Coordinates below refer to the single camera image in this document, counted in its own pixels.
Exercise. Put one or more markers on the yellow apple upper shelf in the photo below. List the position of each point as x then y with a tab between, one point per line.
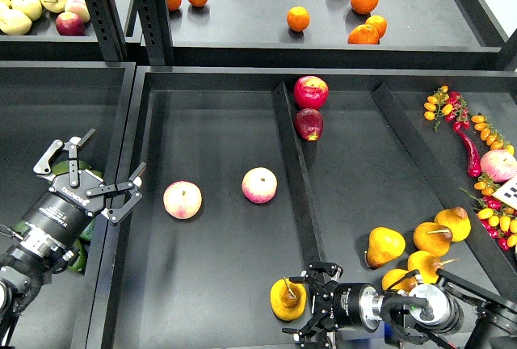
53	0

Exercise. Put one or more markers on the pink apple right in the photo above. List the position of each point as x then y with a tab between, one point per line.
259	185

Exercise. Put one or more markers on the yellow pear bottom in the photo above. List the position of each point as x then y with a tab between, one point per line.
427	264

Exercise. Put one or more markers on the red apple upper shelf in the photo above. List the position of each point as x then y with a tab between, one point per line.
70	24

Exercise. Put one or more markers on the bright red apple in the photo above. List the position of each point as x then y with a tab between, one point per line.
310	92

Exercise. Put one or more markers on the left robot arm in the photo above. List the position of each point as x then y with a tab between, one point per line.
25	272

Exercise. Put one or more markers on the red chili pepper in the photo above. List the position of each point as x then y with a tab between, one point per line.
473	157

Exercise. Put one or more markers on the black upper left shelf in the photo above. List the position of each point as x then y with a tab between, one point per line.
43	42

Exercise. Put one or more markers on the black perforated post left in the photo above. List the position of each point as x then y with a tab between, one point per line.
108	30

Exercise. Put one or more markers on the pink apple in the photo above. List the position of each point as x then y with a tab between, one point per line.
259	185
182	200

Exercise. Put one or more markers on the orange cherry tomato bunch top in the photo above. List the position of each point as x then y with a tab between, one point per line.
437	106

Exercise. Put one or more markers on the black left tray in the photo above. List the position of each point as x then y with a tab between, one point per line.
42	102

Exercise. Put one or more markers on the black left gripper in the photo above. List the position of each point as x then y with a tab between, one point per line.
73	200

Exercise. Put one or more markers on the black main divided tray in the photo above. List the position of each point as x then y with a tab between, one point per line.
204	282

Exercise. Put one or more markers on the green avocado right middle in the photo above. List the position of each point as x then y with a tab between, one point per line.
87	234

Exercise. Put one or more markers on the pink apple left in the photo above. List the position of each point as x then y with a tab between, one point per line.
182	200

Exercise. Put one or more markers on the pale peach upper shelf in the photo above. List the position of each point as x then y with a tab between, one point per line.
79	8

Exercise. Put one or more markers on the dark red apple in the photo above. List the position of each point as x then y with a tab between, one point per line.
308	124

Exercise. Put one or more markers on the yellow pear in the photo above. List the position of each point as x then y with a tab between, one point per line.
384	245
288	299
427	264
433	238
457	220

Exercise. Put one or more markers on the black perforated post right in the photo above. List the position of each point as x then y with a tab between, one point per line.
154	17

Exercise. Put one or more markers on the pale pear front left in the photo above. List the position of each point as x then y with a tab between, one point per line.
15	23

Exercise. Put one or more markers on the white checker marker card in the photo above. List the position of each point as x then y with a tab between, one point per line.
507	193

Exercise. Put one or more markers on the green avocado upper right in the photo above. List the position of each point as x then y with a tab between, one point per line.
97	174

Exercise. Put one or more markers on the green avocado top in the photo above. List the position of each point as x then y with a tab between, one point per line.
63	167

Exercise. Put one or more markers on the yellow pear lowest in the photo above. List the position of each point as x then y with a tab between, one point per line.
398	279

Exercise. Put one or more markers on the pale apple middle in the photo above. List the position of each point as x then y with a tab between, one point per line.
31	8

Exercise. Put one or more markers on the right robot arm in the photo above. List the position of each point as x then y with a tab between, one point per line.
426	313

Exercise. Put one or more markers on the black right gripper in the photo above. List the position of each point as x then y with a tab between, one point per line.
334	306

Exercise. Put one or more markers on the mixed cherry tomatoes bottom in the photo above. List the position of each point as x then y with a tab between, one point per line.
498	219

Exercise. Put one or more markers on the black perforated post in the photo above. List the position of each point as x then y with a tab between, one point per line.
154	17
108	30

